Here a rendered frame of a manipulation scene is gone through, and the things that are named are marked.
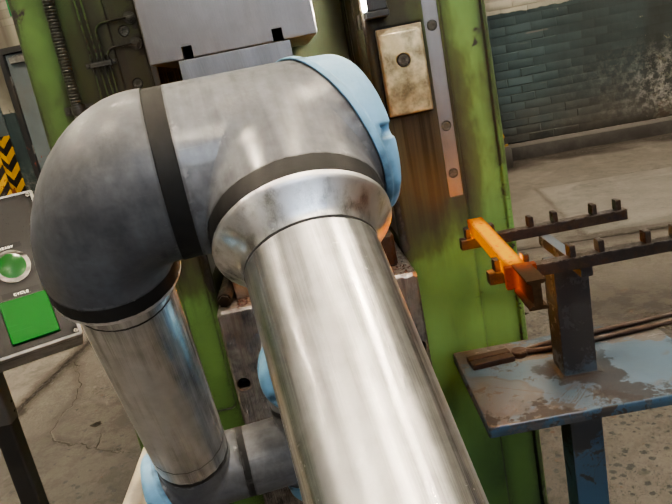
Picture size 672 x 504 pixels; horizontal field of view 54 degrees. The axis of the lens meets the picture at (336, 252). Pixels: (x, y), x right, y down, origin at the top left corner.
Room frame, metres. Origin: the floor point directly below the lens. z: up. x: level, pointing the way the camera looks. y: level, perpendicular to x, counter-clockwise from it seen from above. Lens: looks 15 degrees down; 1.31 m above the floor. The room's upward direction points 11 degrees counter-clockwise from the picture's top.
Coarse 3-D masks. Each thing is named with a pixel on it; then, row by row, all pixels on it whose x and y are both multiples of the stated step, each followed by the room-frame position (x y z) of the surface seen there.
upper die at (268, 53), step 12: (252, 48) 1.23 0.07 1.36; (264, 48) 1.23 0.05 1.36; (276, 48) 1.23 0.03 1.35; (288, 48) 1.23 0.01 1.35; (192, 60) 1.22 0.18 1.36; (204, 60) 1.22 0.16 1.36; (216, 60) 1.22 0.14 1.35; (228, 60) 1.23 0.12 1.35; (240, 60) 1.23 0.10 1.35; (252, 60) 1.23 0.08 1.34; (264, 60) 1.23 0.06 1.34; (276, 60) 1.23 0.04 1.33; (192, 72) 1.22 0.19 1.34; (204, 72) 1.22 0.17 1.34; (216, 72) 1.22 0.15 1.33
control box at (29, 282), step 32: (32, 192) 1.19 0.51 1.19; (0, 224) 1.14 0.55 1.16; (0, 256) 1.10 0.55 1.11; (32, 256) 1.12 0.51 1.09; (0, 288) 1.07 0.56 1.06; (32, 288) 1.09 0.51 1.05; (0, 320) 1.04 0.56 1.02; (64, 320) 1.07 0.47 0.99; (0, 352) 1.01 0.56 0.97; (32, 352) 1.03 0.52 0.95
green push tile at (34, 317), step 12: (12, 300) 1.06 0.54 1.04; (24, 300) 1.06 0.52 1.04; (36, 300) 1.07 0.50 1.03; (48, 300) 1.07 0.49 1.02; (12, 312) 1.05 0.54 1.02; (24, 312) 1.05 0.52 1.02; (36, 312) 1.06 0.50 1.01; (48, 312) 1.06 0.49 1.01; (12, 324) 1.04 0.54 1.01; (24, 324) 1.04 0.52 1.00; (36, 324) 1.05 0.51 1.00; (48, 324) 1.05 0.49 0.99; (12, 336) 1.03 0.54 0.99; (24, 336) 1.03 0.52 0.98; (36, 336) 1.04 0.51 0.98
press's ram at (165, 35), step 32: (160, 0) 1.22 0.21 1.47; (192, 0) 1.22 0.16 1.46; (224, 0) 1.23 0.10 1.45; (256, 0) 1.23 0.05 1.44; (288, 0) 1.23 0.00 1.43; (160, 32) 1.22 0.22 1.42; (192, 32) 1.22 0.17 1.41; (224, 32) 1.23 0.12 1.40; (256, 32) 1.23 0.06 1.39; (288, 32) 1.23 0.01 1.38; (160, 64) 1.22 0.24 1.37
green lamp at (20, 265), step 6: (0, 258) 1.10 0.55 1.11; (6, 258) 1.10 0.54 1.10; (12, 258) 1.10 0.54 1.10; (18, 258) 1.11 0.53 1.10; (0, 264) 1.09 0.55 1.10; (6, 264) 1.09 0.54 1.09; (12, 264) 1.10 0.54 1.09; (18, 264) 1.10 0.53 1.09; (24, 264) 1.10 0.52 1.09; (0, 270) 1.09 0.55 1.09; (6, 270) 1.09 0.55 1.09; (12, 270) 1.09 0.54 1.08; (18, 270) 1.09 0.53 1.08; (24, 270) 1.10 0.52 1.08; (6, 276) 1.08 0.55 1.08; (12, 276) 1.09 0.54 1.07; (18, 276) 1.09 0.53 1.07
